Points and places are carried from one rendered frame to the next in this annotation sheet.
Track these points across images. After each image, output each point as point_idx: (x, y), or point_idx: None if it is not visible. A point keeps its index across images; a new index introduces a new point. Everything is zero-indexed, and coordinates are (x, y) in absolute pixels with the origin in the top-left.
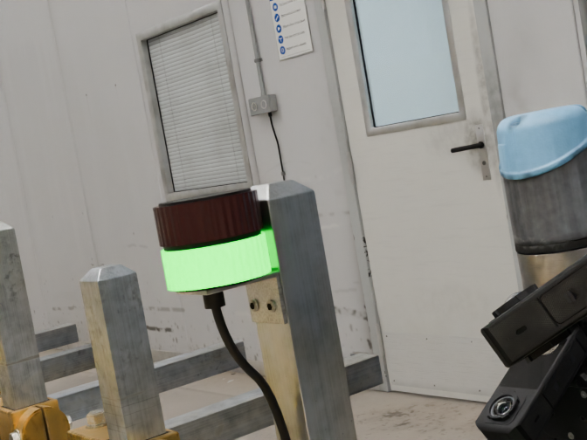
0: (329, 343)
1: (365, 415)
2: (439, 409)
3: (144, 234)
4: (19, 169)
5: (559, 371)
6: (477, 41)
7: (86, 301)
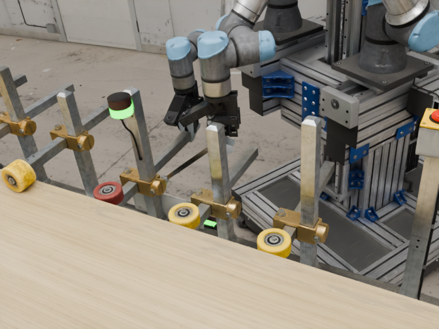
0: (143, 121)
1: (59, 55)
2: (93, 51)
3: None
4: None
5: (182, 106)
6: None
7: (59, 101)
